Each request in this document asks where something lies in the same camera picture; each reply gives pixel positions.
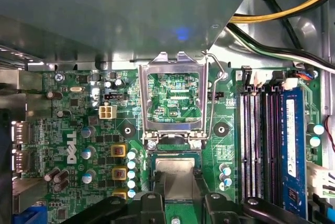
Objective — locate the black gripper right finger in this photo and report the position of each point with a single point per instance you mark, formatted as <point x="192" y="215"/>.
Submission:
<point x="222" y="208"/>

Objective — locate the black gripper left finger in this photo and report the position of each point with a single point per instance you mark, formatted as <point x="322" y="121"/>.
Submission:
<point x="151" y="208"/>

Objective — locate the silver CPU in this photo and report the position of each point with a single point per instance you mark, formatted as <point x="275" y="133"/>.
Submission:
<point x="178" y="177"/>

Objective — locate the black RAM slot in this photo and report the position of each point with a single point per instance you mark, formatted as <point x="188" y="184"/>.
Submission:
<point x="269" y="143"/>
<point x="245" y="143"/>
<point x="256" y="143"/>

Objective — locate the green motherboard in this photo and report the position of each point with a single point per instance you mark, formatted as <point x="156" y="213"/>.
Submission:
<point x="125" y="114"/>

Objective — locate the blue RAM stick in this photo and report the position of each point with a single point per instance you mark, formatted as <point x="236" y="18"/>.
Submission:
<point x="295" y="143"/>

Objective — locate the metal locking lever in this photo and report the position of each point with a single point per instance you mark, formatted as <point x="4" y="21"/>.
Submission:
<point x="212" y="109"/>

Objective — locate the white four-pin power socket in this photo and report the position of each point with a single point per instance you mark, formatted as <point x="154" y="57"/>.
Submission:
<point x="107" y="112"/>

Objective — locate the blue VGA port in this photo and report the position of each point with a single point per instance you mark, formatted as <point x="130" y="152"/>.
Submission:
<point x="31" y="216"/>

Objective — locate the metal socket cover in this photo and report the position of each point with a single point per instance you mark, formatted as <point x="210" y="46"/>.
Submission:
<point x="157" y="68"/>

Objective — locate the black PC case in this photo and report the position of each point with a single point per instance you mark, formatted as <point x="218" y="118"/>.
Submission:
<point x="311" y="33"/>

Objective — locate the grey power supply unit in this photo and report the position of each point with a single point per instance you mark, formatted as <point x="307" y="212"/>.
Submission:
<point x="104" y="12"/>

